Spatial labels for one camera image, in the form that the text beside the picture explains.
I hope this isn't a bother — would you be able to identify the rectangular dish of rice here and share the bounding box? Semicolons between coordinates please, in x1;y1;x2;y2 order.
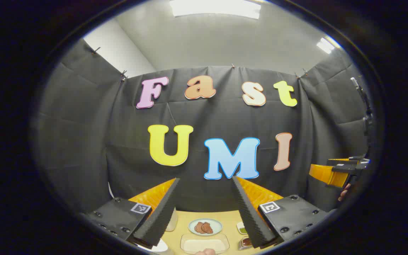
180;233;230;255

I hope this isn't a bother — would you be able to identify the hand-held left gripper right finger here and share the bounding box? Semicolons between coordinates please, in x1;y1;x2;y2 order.
231;176;333;248

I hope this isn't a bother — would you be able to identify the white rice cooker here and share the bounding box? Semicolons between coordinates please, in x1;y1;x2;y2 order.
137;238;170;253

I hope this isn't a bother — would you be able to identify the black backdrop cloth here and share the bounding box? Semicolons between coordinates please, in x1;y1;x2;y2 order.
36;37;372;215

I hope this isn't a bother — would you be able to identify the small ceiling light panel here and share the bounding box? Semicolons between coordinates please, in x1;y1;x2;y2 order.
316;37;341;54

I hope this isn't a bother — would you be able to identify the white chopstick holder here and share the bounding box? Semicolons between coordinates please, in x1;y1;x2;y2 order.
166;208;179;232

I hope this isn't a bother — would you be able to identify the large ceiling light panel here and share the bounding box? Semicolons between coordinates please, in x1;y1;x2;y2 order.
170;0;261;19

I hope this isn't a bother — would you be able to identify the pale round plate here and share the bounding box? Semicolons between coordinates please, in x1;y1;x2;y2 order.
188;218;223;236

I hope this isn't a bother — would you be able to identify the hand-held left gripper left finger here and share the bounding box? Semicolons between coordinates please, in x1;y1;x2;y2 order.
80;178;181;248

